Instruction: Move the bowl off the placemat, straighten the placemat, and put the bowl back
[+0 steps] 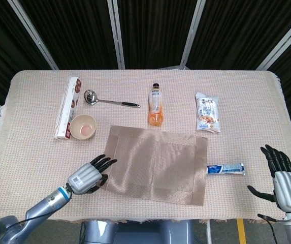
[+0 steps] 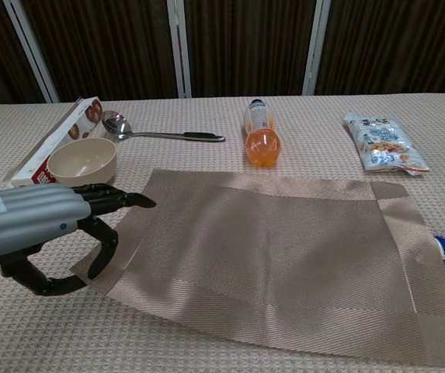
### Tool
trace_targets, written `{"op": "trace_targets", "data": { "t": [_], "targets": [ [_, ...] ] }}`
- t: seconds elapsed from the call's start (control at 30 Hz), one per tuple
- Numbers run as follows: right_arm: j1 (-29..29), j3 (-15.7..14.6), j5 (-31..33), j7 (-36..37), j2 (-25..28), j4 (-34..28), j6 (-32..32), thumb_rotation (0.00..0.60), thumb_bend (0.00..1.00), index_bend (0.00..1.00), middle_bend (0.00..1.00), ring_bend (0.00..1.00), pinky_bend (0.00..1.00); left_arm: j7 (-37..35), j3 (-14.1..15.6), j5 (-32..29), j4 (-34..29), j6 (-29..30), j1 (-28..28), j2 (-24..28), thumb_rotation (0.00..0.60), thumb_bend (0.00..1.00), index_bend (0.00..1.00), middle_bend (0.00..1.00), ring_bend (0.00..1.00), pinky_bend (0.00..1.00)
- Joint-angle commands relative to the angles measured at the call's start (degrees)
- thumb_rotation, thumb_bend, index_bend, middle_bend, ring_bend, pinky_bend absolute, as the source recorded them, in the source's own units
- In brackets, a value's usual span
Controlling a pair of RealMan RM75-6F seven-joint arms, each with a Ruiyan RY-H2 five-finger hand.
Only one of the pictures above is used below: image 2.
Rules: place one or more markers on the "white partition frame post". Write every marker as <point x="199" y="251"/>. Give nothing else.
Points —
<point x="31" y="50"/>
<point x="179" y="50"/>
<point x="316" y="46"/>

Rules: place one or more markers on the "orange drink bottle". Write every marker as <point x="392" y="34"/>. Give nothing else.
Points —
<point x="263" y="147"/>

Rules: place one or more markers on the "long white wrap box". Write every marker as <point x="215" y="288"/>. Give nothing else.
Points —
<point x="86" y="112"/>

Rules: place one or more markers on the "white snack bag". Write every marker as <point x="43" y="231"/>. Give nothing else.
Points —
<point x="385" y="147"/>

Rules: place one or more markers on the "light brown bowl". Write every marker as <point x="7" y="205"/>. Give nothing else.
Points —
<point x="82" y="163"/>

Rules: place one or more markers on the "brown woven placemat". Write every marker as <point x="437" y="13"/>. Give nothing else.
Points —
<point x="265" y="252"/>

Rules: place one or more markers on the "beige woven tablecloth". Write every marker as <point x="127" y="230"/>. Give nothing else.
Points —
<point x="167" y="349"/>

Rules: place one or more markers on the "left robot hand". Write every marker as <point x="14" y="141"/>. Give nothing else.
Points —
<point x="24" y="221"/>

